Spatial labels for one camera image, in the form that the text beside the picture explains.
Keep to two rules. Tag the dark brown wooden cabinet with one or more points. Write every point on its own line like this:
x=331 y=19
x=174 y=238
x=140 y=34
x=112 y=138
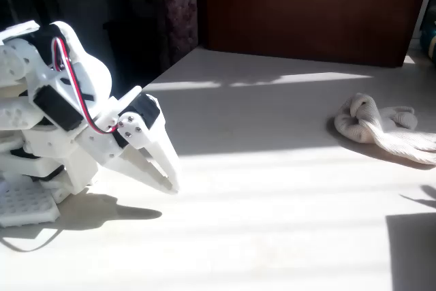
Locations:
x=306 y=11

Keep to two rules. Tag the white perforated base plate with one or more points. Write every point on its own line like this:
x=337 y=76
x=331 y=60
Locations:
x=24 y=206

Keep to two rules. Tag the teal round object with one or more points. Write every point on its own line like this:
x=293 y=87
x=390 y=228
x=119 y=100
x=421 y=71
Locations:
x=430 y=39

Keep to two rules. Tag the cream knitted glove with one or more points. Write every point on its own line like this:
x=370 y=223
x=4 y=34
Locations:
x=361 y=124

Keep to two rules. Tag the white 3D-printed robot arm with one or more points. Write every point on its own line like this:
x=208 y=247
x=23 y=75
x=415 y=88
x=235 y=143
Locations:
x=51 y=154

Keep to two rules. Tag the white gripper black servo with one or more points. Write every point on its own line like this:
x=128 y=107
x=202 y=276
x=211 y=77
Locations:
x=133 y=126

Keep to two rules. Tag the dark floral curtain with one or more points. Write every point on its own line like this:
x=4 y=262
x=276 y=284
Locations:
x=180 y=4

